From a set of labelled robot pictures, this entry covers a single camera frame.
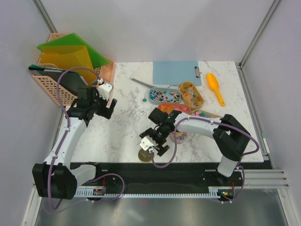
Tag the gold jar lid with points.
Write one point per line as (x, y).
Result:
(145, 156)

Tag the black folder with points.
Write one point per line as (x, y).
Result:
(48, 77)

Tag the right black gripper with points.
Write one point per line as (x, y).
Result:
(150, 132)

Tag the blue clipboard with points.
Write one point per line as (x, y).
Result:
(175, 72)

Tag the pink tray star candies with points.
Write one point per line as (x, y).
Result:
(169, 107)

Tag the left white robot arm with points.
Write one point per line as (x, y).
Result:
(54, 177)

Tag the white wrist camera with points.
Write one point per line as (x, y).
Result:
(147, 142)
(105, 90)

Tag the yellow tray jelly candies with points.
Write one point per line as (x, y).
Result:
(190, 95)

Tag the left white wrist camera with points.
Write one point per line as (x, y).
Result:
(105, 90)

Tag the beige tray colourful candies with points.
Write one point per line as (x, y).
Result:
(202, 113)

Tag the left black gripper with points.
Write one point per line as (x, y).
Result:
(105, 112)

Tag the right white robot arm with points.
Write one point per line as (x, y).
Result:
(230, 136)

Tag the blue tray of lollipops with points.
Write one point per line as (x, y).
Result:
(164, 95)

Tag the pink file organizer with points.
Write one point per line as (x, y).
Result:
(106, 73)

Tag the clear plastic jar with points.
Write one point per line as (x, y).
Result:
(180, 137)

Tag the orange plastic scoop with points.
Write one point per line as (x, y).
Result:
(214, 87)

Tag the aluminium frame rail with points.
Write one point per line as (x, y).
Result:
(253, 179)

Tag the white spiral notebook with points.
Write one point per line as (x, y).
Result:
(144, 73)

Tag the yellow plastic folder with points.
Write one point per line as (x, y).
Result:
(70, 60)

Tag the white cable duct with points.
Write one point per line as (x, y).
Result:
(97, 192)

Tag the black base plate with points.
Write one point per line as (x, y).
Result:
(177, 177)

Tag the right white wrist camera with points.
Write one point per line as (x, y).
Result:
(147, 142)

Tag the green plastic folder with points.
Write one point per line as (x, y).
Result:
(62, 43)

